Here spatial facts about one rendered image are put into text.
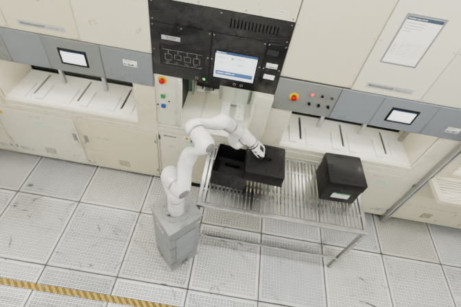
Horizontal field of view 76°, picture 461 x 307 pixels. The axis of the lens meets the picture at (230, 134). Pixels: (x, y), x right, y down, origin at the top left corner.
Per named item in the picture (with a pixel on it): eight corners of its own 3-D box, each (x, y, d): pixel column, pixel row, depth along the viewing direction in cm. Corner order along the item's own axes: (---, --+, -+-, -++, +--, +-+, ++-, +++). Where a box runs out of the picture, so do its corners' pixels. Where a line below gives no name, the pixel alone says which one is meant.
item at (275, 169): (241, 179, 216) (244, 168, 206) (245, 149, 236) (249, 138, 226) (281, 187, 216) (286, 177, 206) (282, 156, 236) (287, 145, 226)
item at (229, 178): (217, 155, 252) (219, 142, 239) (250, 164, 251) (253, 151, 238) (209, 182, 233) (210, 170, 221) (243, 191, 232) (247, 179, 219)
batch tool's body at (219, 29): (160, 184, 313) (145, 0, 170) (181, 121, 378) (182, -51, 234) (243, 199, 314) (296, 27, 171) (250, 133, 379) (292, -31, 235)
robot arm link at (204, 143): (175, 181, 197) (188, 199, 189) (160, 185, 189) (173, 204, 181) (206, 123, 173) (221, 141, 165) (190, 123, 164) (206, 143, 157)
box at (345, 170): (318, 199, 236) (330, 181, 217) (314, 170, 255) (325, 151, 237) (353, 204, 237) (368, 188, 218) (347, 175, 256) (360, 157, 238)
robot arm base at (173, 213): (171, 227, 205) (171, 214, 192) (158, 206, 214) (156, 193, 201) (194, 213, 215) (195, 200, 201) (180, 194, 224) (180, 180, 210)
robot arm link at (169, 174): (172, 207, 195) (171, 188, 177) (159, 187, 204) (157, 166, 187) (188, 199, 201) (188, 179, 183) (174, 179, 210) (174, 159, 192)
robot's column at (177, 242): (171, 272, 257) (169, 236, 201) (155, 246, 270) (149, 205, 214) (198, 253, 271) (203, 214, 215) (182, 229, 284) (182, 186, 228)
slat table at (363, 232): (192, 244, 275) (195, 204, 219) (204, 189, 316) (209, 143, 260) (330, 268, 277) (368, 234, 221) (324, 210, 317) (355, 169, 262)
